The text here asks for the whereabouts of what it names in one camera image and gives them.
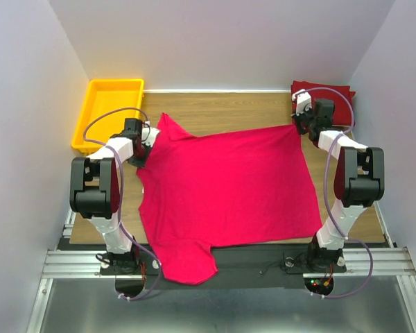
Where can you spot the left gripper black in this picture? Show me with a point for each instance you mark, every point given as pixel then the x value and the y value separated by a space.
pixel 140 163

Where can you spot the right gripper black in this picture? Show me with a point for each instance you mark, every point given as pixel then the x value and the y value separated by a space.
pixel 297 118

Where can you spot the pink red t shirt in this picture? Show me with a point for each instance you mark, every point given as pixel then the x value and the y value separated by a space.
pixel 228 189

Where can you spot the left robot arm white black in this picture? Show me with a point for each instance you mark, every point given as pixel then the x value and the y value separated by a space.
pixel 96 192

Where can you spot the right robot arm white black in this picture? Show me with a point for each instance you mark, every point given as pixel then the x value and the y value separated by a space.
pixel 354 178

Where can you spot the folded dark red shirt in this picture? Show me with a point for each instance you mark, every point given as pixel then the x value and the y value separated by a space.
pixel 342 114

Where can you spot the yellow plastic tray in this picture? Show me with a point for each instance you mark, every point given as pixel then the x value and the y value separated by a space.
pixel 107 103

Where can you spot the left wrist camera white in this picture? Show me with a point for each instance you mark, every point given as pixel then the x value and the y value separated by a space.
pixel 149 134

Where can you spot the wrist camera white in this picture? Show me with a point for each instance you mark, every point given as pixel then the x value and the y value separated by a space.
pixel 302 101
pixel 149 134

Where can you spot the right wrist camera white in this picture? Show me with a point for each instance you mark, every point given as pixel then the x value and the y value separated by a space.
pixel 302 101

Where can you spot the aluminium rail frame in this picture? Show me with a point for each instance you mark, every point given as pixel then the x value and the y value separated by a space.
pixel 371 296

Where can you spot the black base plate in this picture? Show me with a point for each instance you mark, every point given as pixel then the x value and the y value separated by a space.
pixel 289 266

